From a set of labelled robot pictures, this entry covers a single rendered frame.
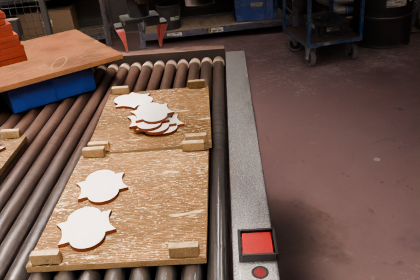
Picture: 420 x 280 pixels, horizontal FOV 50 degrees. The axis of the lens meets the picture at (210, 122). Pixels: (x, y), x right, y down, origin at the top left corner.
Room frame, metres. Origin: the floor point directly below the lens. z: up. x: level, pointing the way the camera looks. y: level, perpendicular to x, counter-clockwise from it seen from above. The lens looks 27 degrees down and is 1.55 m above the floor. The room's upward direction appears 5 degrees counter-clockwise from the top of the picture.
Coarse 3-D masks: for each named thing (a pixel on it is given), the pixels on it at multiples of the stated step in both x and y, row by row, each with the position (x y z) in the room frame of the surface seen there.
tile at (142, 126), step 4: (128, 116) 1.23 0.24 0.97; (132, 116) 1.23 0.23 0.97; (132, 120) 1.20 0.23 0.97; (168, 120) 1.19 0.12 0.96; (132, 124) 1.17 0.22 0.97; (136, 124) 1.17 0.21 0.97; (140, 124) 1.17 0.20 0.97; (144, 124) 1.17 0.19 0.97; (148, 124) 1.16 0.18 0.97; (152, 124) 1.16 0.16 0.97; (156, 124) 1.16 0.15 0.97; (160, 124) 1.16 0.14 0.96; (132, 128) 1.17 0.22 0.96; (140, 128) 1.15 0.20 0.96; (144, 128) 1.14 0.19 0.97; (148, 128) 1.14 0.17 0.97; (152, 128) 1.14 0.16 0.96; (156, 128) 1.15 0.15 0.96
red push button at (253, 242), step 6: (246, 234) 0.71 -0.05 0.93; (252, 234) 0.71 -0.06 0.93; (258, 234) 0.70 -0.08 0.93; (264, 234) 0.70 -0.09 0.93; (270, 234) 0.70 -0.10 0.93; (246, 240) 0.69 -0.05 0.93; (252, 240) 0.69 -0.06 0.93; (258, 240) 0.69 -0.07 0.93; (264, 240) 0.69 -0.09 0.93; (270, 240) 0.69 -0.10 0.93; (246, 246) 0.67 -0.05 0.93; (252, 246) 0.67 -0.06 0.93; (258, 246) 0.67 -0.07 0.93; (264, 246) 0.67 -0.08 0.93; (270, 246) 0.67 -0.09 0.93; (246, 252) 0.66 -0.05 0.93; (252, 252) 0.66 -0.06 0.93; (258, 252) 0.65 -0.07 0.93
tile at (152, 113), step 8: (144, 104) 1.28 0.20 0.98; (152, 104) 1.28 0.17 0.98; (160, 104) 1.27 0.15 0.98; (136, 112) 1.23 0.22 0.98; (144, 112) 1.22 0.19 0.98; (152, 112) 1.22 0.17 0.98; (160, 112) 1.21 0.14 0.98; (168, 112) 1.21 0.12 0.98; (136, 120) 1.18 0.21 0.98; (144, 120) 1.18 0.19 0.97; (152, 120) 1.17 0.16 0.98; (160, 120) 1.17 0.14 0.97
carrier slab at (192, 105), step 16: (112, 96) 1.46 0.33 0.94; (160, 96) 1.43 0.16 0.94; (176, 96) 1.41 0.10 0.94; (192, 96) 1.40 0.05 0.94; (208, 96) 1.39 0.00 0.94; (112, 112) 1.33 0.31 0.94; (128, 112) 1.32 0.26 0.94; (176, 112) 1.29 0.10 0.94; (192, 112) 1.28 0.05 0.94; (208, 112) 1.27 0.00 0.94; (96, 128) 1.23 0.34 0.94; (112, 128) 1.22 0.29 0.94; (128, 128) 1.21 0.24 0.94; (192, 128) 1.17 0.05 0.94; (208, 128) 1.16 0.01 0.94; (112, 144) 1.12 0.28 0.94; (128, 144) 1.11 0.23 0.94; (144, 144) 1.10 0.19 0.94; (160, 144) 1.09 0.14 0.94; (176, 144) 1.09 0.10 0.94; (208, 144) 1.08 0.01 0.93
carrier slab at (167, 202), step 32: (96, 160) 1.04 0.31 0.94; (128, 160) 1.03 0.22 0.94; (160, 160) 1.01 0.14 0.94; (192, 160) 1.00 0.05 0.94; (64, 192) 0.90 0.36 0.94; (128, 192) 0.88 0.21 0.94; (160, 192) 0.87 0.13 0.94; (192, 192) 0.86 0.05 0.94; (128, 224) 0.76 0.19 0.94; (160, 224) 0.75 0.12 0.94; (192, 224) 0.75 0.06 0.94; (64, 256) 0.69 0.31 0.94; (96, 256) 0.68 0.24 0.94; (128, 256) 0.67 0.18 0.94; (160, 256) 0.66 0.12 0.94
